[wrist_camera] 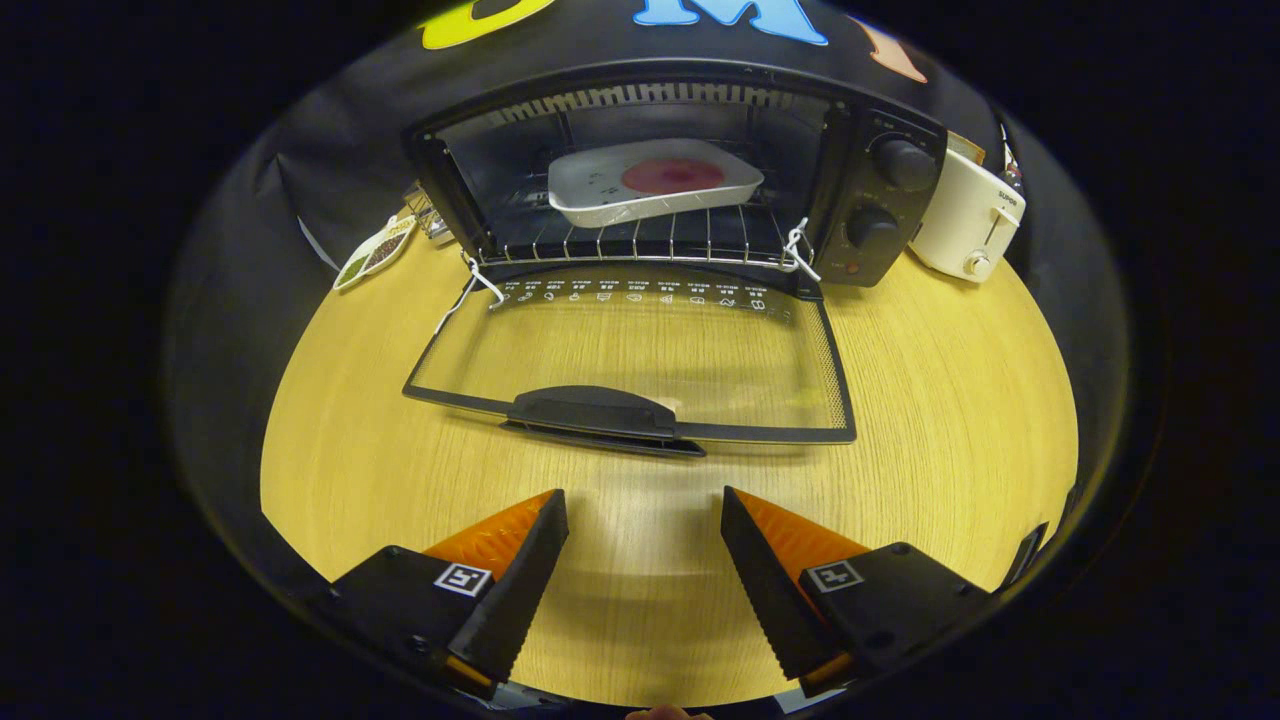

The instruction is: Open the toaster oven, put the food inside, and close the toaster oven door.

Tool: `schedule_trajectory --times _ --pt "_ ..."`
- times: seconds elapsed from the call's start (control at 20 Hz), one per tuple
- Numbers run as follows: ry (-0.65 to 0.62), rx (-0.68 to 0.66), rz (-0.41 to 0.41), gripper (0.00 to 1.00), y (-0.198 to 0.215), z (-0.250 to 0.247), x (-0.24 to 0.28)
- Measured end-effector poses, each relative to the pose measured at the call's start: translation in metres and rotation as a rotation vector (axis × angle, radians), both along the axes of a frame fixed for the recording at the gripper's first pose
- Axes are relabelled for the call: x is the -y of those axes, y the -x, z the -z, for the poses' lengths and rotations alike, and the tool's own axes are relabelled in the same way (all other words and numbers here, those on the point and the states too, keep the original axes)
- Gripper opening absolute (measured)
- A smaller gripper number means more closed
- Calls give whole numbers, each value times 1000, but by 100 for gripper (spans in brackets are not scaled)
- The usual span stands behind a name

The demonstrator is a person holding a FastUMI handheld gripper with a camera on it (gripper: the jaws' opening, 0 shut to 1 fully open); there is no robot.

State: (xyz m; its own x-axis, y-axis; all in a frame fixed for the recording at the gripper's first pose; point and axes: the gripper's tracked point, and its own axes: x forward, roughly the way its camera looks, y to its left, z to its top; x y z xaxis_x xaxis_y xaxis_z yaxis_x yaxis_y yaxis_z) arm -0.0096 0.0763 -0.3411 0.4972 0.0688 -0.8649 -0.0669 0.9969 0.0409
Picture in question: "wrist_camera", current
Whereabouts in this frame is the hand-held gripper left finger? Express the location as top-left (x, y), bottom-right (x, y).
top-left (318, 488), bottom-right (571, 701)

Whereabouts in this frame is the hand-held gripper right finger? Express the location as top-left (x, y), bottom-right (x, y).
top-left (720, 486), bottom-right (996, 701)

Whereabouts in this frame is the white square food plate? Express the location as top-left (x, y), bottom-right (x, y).
top-left (547, 138), bottom-right (766, 229)

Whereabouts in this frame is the pink ham slice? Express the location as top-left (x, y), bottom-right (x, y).
top-left (621, 158), bottom-right (727, 196)

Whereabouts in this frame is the black toaster oven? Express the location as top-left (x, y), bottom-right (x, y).
top-left (402, 58), bottom-right (949, 459)

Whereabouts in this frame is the metal oven rack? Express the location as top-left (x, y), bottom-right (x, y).
top-left (478, 205), bottom-right (801, 269)

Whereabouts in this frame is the white pop-up toaster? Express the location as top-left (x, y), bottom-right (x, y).
top-left (908, 148), bottom-right (1028, 284)

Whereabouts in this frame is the black table clamp block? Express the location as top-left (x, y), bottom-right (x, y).
top-left (998, 521), bottom-right (1050, 593)

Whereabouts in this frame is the white divided bean dish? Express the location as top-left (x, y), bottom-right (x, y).
top-left (333, 213), bottom-right (419, 293)

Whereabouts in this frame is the small wire basket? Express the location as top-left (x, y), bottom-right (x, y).
top-left (403, 180), bottom-right (456, 246)

